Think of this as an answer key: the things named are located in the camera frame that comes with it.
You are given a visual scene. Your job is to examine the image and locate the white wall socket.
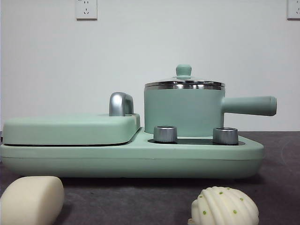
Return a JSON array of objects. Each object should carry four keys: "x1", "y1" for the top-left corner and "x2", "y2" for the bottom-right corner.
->
[
  {"x1": 75, "y1": 0, "x2": 98, "y2": 20},
  {"x1": 286, "y1": 0, "x2": 300, "y2": 20}
]

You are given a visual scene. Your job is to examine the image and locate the ribbed white bun green dots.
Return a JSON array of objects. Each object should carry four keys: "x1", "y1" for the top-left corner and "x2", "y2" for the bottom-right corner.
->
[{"x1": 187, "y1": 186, "x2": 260, "y2": 225}]

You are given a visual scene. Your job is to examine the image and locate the glass pot lid green knob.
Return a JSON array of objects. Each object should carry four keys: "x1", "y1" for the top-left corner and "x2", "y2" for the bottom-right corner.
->
[{"x1": 144, "y1": 64, "x2": 225, "y2": 88}]

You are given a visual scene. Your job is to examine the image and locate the smooth white steamed bun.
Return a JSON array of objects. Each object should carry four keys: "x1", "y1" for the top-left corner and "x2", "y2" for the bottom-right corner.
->
[{"x1": 0, "y1": 176, "x2": 65, "y2": 225}]

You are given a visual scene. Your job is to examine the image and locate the green pot with handle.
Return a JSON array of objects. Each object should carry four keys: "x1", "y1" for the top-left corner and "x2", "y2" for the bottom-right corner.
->
[{"x1": 143, "y1": 84, "x2": 278, "y2": 138}]

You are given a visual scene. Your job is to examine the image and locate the green breakfast maker base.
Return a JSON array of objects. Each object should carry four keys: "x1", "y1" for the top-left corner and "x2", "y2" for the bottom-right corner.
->
[{"x1": 0, "y1": 127, "x2": 265, "y2": 179}]

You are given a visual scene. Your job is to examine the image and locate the chrome griddle lid handle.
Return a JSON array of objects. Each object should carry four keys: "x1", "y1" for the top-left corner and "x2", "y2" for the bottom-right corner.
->
[{"x1": 109, "y1": 92, "x2": 135, "y2": 117}]

